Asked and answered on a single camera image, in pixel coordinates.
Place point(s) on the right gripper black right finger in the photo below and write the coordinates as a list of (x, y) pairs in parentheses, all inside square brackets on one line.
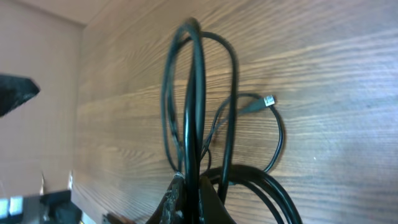
[(212, 210)]

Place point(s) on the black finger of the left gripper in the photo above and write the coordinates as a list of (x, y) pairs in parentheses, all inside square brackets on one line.
[(15, 91)]

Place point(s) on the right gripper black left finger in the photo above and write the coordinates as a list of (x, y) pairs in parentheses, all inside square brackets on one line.
[(171, 209)]

